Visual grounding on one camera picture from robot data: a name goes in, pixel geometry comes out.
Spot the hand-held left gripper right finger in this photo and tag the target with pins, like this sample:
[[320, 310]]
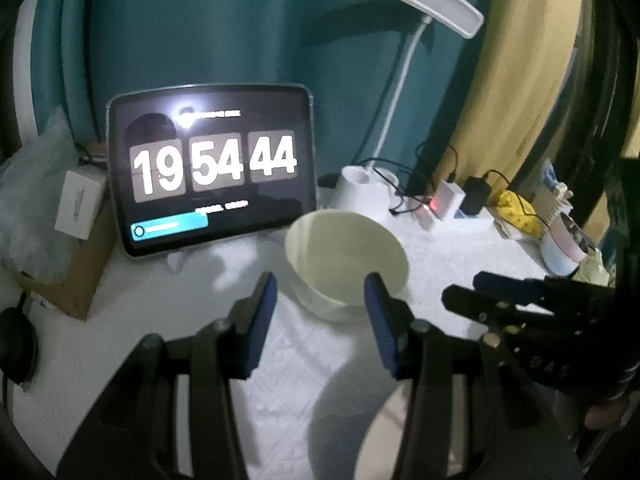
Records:
[[381, 325]]

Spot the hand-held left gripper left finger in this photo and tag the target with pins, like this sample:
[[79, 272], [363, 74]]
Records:
[[260, 320]]

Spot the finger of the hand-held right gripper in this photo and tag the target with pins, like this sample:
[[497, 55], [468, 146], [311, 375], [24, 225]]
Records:
[[475, 307], [510, 290]]

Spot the cream bowl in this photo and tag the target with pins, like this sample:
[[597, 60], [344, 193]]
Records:
[[345, 255]]

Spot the person's right hand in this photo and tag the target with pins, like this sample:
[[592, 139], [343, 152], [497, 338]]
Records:
[[605, 415]]

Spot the light blue bowl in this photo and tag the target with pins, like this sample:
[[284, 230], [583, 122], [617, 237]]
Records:
[[557, 262]]

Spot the yellow cloth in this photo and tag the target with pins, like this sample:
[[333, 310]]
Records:
[[520, 217]]

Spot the pink steel-lined bowl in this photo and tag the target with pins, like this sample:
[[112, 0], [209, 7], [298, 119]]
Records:
[[562, 235]]

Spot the pale yellow plastic bag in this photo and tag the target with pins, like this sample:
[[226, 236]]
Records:
[[597, 265]]

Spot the white textured tablecloth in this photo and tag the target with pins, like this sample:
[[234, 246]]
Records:
[[280, 410]]

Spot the white slotted basket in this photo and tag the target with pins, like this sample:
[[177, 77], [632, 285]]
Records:
[[547, 205]]

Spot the black charger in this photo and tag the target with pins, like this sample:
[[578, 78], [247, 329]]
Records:
[[475, 197]]

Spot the white power strip with chargers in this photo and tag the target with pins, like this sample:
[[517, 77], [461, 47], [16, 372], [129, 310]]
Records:
[[447, 202]]

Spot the white plate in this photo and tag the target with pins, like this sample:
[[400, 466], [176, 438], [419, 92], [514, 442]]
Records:
[[380, 440]]

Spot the blue snack bag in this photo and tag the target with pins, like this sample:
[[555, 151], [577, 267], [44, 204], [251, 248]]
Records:
[[549, 175]]

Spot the tablet with clock display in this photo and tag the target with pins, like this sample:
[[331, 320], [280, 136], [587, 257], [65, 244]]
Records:
[[215, 160]]

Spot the cardboard box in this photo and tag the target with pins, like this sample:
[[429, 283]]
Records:
[[75, 280]]

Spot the yellow curtain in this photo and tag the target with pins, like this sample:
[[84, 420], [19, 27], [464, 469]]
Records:
[[525, 85]]

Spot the small white box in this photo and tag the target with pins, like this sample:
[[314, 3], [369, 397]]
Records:
[[80, 205]]

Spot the black round device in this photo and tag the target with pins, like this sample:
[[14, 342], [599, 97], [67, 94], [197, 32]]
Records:
[[17, 345]]

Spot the clear plastic bag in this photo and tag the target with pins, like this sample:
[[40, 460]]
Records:
[[30, 200]]

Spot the teal curtain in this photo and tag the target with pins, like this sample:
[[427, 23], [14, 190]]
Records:
[[200, 20]]

